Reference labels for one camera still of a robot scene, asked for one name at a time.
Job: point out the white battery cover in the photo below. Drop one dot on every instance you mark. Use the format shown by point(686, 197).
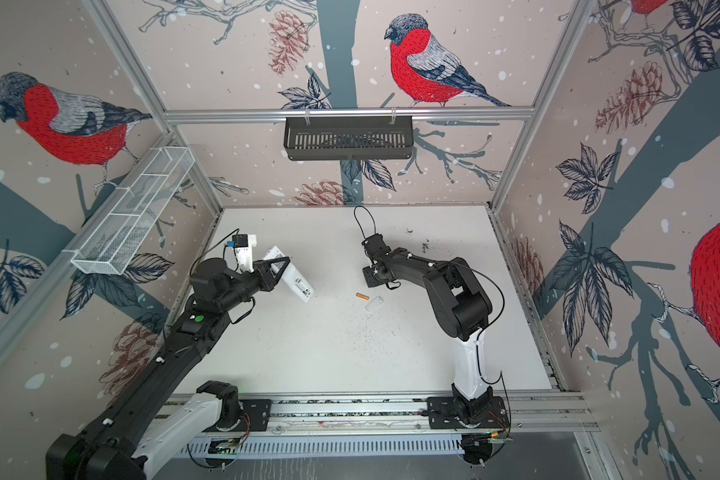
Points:
point(374, 304)

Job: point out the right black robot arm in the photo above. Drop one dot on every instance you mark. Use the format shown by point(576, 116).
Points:
point(462, 310)

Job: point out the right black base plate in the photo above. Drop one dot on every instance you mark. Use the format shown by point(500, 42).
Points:
point(449, 413)

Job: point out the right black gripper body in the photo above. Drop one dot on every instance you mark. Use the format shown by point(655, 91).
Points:
point(374, 276)

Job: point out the white wire mesh basket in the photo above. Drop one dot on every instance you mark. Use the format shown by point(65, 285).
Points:
point(118, 237)

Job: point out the black wall basket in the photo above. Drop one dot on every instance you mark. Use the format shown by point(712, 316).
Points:
point(349, 138)

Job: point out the aluminium front rail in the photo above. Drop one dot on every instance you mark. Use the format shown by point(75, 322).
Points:
point(524, 411)

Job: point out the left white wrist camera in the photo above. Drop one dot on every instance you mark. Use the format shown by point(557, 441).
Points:
point(242, 246)

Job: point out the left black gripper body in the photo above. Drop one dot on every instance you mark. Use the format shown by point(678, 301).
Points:
point(256, 280)

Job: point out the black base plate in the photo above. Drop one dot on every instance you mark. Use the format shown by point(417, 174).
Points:
point(449, 413)
point(247, 416)

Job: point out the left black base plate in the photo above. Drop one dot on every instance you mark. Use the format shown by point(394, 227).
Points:
point(247, 416)

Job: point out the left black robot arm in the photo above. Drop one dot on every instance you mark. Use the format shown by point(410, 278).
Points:
point(119, 444)

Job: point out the white slotted cable duct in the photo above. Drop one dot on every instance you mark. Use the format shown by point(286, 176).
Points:
point(291, 447)

